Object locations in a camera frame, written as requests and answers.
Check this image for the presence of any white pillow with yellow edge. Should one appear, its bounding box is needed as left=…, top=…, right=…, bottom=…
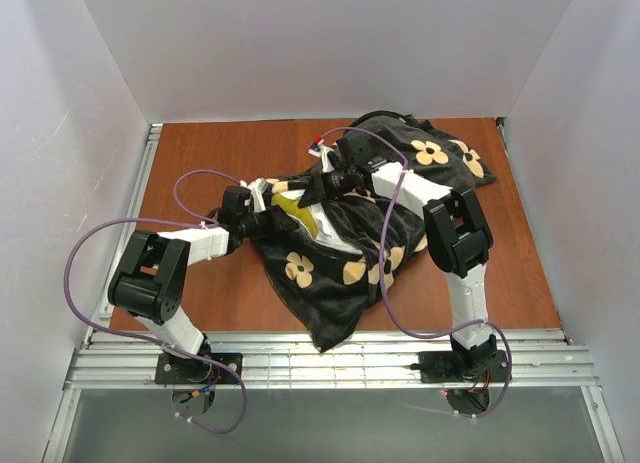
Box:
left=271, top=190, right=363, bottom=256

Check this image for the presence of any black floral plush pillowcase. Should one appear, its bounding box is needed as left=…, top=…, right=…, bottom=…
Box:
left=251, top=111, right=496, bottom=352

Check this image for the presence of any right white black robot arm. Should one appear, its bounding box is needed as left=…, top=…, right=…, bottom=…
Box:
left=300, top=137, right=497, bottom=379

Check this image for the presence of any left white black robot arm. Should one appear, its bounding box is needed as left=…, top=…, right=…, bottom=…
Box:
left=107, top=187, right=298, bottom=382

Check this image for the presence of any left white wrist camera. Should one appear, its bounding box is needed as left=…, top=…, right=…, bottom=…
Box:
left=248, top=178, right=276, bottom=213

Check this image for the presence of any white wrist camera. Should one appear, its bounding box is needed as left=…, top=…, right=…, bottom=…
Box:
left=308, top=136, right=340, bottom=173
left=248, top=178, right=276, bottom=213

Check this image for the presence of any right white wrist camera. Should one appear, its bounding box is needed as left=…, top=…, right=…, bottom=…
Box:
left=308, top=136, right=340, bottom=173

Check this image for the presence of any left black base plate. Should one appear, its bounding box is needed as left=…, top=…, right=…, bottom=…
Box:
left=154, top=352, right=237, bottom=386

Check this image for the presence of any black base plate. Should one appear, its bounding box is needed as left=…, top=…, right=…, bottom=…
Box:
left=154, top=352, right=237, bottom=386
left=409, top=351, right=509, bottom=383

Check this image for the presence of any aluminium rail frame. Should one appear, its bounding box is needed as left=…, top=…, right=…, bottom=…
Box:
left=45, top=118, right=624, bottom=462

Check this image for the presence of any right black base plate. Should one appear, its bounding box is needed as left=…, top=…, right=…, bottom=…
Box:
left=409, top=351, right=509, bottom=383

